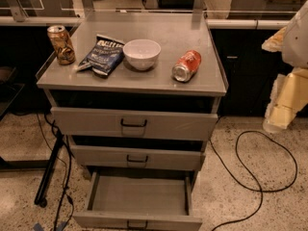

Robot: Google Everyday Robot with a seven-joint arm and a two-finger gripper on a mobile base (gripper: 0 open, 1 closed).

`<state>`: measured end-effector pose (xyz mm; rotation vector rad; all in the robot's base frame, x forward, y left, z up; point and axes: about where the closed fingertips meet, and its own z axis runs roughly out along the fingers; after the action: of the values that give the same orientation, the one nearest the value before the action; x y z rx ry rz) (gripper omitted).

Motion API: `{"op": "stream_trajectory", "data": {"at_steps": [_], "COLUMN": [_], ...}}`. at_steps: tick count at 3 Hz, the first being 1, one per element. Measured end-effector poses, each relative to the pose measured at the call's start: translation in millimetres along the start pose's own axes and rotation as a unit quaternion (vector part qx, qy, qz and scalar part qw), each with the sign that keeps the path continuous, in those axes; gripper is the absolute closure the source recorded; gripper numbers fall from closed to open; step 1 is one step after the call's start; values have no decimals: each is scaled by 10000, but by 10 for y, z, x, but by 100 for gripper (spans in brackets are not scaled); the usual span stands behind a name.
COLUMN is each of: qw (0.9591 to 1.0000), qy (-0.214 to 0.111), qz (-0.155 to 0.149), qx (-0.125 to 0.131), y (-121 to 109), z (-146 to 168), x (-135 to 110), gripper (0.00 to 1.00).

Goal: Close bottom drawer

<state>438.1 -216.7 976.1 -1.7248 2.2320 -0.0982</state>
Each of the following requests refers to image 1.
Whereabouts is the grey drawer cabinet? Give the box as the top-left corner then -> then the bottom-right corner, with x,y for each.
36,11 -> 229,182

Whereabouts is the black floor cable right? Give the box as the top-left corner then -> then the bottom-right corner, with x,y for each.
209,130 -> 298,231

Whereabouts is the grey bottom drawer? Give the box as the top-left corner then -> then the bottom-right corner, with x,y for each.
74,170 -> 202,231

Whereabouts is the black floor cable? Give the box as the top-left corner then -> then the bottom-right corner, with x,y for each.
209,130 -> 298,231
36,113 -> 75,231

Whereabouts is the orange soda can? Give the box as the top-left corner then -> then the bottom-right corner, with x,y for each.
172,50 -> 201,83

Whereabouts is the white bowl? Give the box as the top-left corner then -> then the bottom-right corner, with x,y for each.
123,39 -> 161,70

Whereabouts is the grey top drawer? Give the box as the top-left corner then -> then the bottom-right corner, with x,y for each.
51,90 -> 218,141

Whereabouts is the grey drawer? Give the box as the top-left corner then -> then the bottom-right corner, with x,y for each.
69,136 -> 205,171
51,90 -> 218,141
74,170 -> 202,231

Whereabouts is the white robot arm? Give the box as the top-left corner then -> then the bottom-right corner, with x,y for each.
262,2 -> 308,133

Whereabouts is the gold soda can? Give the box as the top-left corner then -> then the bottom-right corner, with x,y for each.
47,25 -> 75,65

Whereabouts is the white counter rail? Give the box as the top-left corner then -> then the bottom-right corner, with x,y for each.
0,16 -> 289,30

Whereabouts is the black floor cable left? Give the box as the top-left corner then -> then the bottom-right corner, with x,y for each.
36,113 -> 75,231

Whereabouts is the blue chip bag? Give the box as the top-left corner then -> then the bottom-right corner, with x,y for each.
75,35 -> 124,78

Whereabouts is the black stand leg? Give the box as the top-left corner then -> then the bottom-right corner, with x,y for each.
34,131 -> 63,208

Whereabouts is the grey middle drawer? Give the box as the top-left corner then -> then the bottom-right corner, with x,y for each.
69,136 -> 205,171

